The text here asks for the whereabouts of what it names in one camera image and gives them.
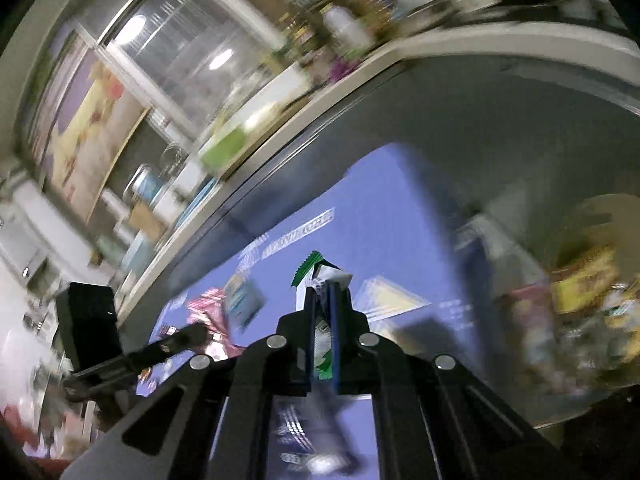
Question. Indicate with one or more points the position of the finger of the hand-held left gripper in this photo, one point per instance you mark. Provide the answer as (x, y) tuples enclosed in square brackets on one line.
[(170, 342)]

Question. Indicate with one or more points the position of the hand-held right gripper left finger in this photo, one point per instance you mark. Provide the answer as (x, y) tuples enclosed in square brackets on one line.
[(297, 345)]

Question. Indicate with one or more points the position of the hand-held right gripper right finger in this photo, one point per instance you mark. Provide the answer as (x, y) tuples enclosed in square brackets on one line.
[(337, 340)]

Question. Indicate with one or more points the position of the green white wrapper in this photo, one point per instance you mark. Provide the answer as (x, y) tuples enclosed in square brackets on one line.
[(320, 272)]

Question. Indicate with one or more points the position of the blue plastic bag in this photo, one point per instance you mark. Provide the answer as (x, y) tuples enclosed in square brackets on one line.
[(390, 220)]

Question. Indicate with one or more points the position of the beige round trash bin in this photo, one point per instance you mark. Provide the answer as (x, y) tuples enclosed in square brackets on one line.
[(595, 215)]

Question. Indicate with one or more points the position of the pink snack packet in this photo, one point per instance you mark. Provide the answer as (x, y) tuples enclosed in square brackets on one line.
[(210, 310)]

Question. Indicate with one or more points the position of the blue white packet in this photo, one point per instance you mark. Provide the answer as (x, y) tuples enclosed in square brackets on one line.
[(242, 300)]

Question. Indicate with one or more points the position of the steel faucet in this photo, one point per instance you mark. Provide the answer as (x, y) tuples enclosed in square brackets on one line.
[(172, 157)]

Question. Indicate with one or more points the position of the yellow snack packet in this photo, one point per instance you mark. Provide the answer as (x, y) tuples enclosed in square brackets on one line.
[(585, 280)]

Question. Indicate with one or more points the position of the purple plastic bag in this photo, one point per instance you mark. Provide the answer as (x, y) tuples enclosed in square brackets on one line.
[(342, 67)]

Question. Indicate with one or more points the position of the barred window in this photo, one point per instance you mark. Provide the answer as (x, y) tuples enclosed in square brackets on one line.
[(190, 35)]

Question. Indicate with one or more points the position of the cluster of seasoning bottles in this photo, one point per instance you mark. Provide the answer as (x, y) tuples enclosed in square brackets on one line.
[(300, 35)]

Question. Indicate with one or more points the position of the white plastic jug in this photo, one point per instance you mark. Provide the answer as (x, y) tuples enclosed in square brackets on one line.
[(345, 27)]

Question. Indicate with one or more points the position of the wall poster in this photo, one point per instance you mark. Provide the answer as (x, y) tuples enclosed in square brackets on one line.
[(85, 135)]

